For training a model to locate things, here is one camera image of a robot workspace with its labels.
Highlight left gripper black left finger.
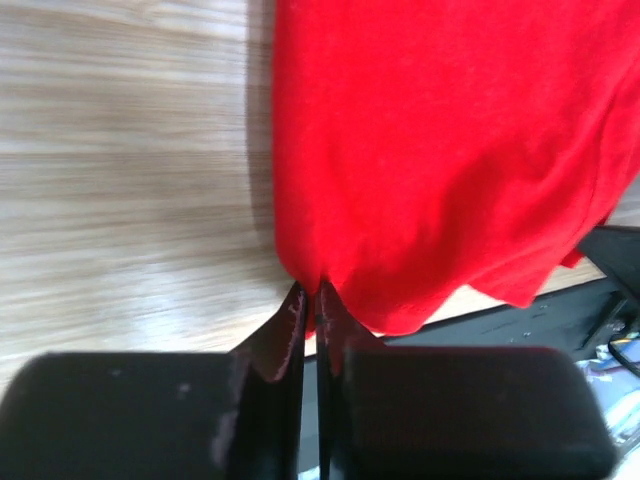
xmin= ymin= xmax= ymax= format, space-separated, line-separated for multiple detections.
xmin=1 ymin=285 xmax=306 ymax=479

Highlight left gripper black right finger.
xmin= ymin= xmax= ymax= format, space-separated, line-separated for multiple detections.
xmin=315 ymin=281 xmax=617 ymax=479

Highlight red t shirt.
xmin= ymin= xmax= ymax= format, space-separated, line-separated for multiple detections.
xmin=272 ymin=1 xmax=639 ymax=335

